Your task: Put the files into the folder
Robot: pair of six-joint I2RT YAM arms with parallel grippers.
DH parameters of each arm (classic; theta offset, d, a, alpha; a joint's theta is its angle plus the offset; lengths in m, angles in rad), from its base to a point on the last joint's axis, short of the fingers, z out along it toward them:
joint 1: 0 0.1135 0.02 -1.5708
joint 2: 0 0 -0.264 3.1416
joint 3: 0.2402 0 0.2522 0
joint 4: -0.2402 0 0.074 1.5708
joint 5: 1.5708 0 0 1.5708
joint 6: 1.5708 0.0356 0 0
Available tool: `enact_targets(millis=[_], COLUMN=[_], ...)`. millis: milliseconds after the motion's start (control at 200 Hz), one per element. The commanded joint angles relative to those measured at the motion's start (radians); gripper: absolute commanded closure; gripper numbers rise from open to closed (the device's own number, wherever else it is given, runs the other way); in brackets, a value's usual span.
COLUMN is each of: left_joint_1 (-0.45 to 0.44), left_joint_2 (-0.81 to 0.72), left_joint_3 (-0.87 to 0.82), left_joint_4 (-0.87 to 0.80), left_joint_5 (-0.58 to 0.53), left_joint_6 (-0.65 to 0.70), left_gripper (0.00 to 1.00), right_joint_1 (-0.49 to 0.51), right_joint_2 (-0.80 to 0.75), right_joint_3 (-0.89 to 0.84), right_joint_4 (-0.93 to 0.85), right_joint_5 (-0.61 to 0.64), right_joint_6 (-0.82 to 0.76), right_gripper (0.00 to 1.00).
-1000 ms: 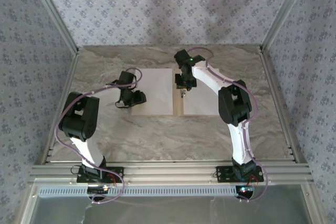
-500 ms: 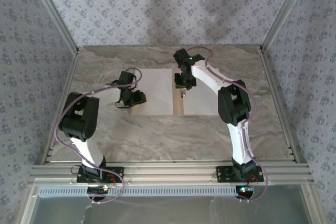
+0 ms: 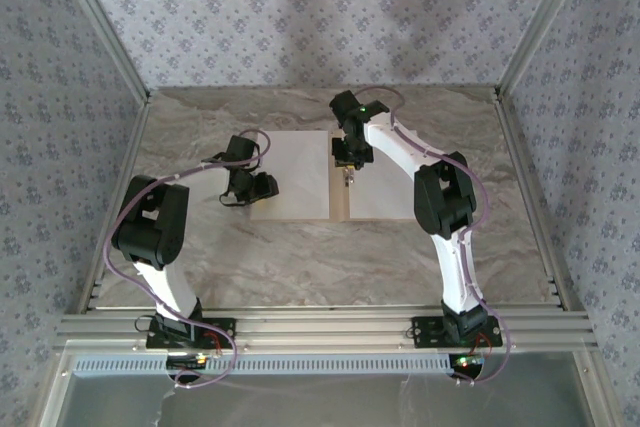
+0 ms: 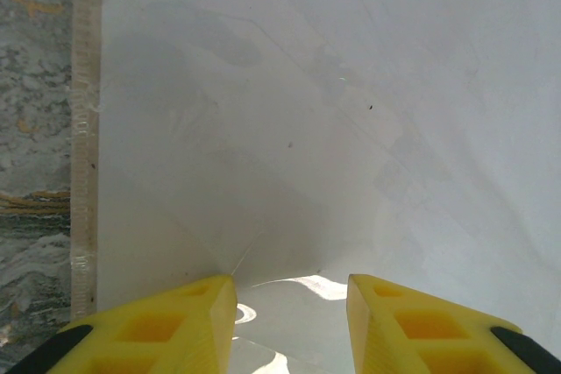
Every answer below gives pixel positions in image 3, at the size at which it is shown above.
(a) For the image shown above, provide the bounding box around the white paper sheet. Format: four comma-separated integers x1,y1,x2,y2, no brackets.
348,156,417,221
248,130,329,221

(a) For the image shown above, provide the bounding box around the small circuit board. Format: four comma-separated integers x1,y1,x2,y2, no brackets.
448,354,490,369
166,354,210,369

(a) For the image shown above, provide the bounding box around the grey metal panel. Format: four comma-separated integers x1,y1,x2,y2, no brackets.
64,374,596,427

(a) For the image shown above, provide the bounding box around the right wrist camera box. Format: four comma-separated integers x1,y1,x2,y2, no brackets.
328,90,359,121

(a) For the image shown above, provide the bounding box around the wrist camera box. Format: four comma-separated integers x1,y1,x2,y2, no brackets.
227,135,257,161
328,90,359,121

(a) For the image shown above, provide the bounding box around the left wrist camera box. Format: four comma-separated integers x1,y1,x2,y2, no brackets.
227,135,257,161

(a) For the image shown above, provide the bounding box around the left aluminium side rail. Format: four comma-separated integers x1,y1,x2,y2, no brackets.
74,94,154,316

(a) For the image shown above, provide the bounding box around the aluminium side rail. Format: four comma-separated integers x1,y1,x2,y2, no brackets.
74,94,154,316
492,94,584,313

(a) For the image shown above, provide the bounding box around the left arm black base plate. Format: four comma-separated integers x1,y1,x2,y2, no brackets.
145,316,237,349

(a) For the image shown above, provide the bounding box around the wide aluminium frame rail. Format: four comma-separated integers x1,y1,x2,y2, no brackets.
54,304,599,354

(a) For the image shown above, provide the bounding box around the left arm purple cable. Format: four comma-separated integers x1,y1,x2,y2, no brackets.
103,129,274,391

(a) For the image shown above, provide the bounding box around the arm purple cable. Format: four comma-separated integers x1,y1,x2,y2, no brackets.
352,86,514,387
103,129,274,391

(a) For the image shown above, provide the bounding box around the right aluminium side rail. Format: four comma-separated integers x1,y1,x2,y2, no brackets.
492,94,584,313

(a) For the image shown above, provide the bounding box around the grey slotted cable duct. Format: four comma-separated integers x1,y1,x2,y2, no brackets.
72,352,454,377

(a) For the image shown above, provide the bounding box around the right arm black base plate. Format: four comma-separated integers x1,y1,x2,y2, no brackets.
410,315,504,349

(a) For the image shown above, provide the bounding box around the right aluminium frame post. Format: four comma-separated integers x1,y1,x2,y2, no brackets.
493,0,599,103

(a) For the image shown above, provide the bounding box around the aluminium frame post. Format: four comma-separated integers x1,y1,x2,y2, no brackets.
48,0,152,103
493,0,599,103

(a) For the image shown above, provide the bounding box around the left aluminium frame post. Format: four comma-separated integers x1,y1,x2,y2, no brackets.
48,0,152,103

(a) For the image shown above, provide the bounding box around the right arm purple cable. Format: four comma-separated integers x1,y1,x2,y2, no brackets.
352,86,514,387

